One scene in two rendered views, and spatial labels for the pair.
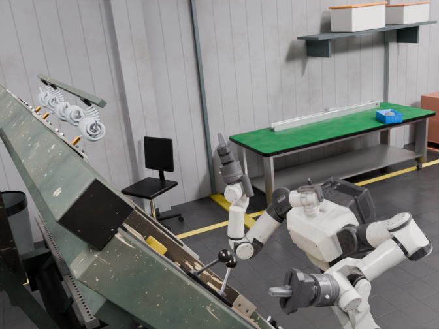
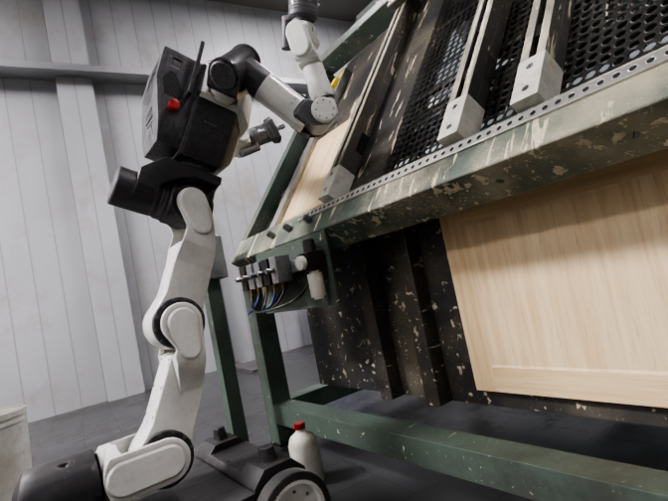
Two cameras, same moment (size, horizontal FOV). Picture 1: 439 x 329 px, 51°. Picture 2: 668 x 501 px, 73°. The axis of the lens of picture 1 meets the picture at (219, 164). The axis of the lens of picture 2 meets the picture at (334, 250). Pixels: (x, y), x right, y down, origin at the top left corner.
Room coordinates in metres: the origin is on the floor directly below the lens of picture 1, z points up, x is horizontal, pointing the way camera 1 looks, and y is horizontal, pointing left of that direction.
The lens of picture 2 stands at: (3.13, -0.30, 0.65)
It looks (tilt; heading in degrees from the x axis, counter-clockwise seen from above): 4 degrees up; 171
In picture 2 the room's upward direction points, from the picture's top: 11 degrees counter-clockwise
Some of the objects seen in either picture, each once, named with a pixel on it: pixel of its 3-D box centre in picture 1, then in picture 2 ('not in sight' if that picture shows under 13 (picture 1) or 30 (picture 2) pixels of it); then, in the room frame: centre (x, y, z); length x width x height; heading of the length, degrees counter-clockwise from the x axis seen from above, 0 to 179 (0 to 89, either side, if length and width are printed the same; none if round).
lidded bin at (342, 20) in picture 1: (357, 17); not in sight; (5.63, -1.80, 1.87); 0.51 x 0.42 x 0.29; 112
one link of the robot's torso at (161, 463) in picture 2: not in sight; (141, 461); (1.84, -0.72, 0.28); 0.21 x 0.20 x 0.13; 118
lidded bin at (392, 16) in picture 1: (406, 13); not in sight; (5.92, -2.49, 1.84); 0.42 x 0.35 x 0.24; 112
